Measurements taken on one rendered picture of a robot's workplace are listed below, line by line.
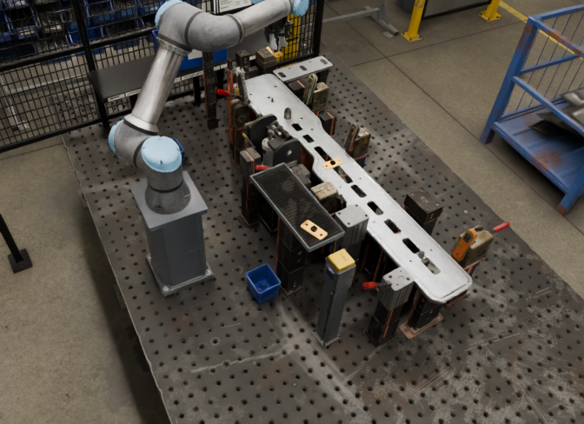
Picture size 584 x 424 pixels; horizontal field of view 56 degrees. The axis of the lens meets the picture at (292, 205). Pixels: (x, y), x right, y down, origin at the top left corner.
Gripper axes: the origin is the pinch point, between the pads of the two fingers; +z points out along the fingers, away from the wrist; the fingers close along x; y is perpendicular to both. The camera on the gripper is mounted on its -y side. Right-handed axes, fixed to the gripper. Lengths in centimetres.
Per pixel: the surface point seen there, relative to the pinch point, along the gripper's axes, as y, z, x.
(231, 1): -54, 8, 8
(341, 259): 97, 9, -32
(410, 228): 89, 26, 6
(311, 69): -13.0, 26.9, 28.8
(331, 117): 21.3, 27.5, 17.3
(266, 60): -23.4, 22.6, 9.8
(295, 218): 76, 9, -36
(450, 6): -137, 109, 261
